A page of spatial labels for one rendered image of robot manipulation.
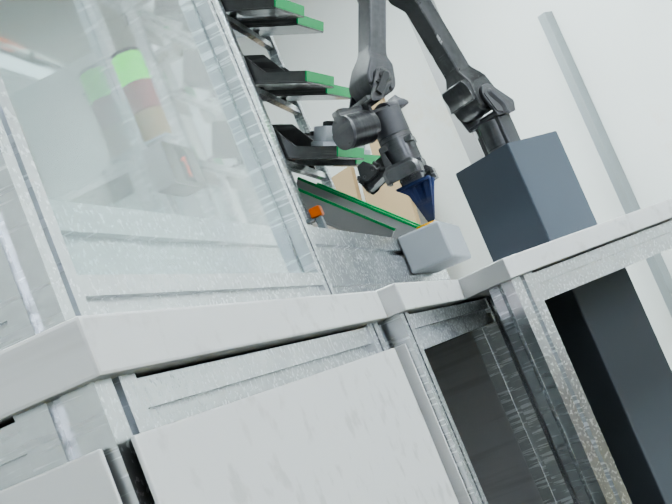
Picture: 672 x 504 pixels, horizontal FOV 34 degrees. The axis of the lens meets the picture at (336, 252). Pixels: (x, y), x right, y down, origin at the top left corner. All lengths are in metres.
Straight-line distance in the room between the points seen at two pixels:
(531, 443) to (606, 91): 2.87
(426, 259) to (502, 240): 0.33
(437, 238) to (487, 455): 1.05
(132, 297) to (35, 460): 0.14
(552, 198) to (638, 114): 2.57
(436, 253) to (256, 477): 1.06
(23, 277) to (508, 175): 1.43
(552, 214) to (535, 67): 2.86
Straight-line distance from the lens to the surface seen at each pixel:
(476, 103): 1.99
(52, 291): 0.57
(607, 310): 1.94
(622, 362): 1.93
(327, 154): 2.13
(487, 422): 2.63
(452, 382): 2.63
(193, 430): 0.59
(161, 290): 0.68
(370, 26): 1.93
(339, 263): 1.28
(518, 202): 1.93
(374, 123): 1.82
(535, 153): 1.97
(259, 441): 0.67
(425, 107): 5.21
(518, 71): 4.82
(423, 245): 1.68
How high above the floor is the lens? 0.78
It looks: 7 degrees up
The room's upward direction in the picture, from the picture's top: 22 degrees counter-clockwise
